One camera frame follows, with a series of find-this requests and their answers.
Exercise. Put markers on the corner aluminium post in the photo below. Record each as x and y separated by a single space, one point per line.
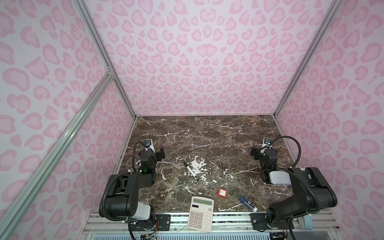
327 21
90 25

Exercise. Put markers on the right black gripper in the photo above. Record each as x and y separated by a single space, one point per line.
256 152

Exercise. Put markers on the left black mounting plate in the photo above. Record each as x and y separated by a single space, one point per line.
161 222

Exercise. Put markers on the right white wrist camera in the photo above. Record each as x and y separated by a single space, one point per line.
267 143

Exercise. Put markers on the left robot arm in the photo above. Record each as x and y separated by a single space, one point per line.
120 200

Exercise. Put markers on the diagonal aluminium frame bar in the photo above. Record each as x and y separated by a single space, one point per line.
33 186

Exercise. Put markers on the right corner aluminium post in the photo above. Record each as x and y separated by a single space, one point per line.
327 21

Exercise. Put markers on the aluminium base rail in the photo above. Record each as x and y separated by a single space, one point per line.
226 226

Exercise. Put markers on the black mounting plate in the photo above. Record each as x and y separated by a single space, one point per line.
259 221
161 222

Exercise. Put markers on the black white marker pen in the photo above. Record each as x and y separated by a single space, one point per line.
191 171

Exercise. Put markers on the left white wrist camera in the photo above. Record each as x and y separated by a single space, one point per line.
149 145

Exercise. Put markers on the blue white glue stick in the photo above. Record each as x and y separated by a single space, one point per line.
248 204

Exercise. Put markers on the left corner aluminium post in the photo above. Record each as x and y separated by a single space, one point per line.
90 25

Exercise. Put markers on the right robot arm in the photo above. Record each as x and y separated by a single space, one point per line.
311 191

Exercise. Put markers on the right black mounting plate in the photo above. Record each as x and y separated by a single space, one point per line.
259 221

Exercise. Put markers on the pink calculator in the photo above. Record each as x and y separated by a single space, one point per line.
201 214

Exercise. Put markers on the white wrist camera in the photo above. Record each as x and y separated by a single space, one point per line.
267 143
149 145

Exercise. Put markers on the red padlock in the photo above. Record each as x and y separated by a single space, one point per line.
221 192

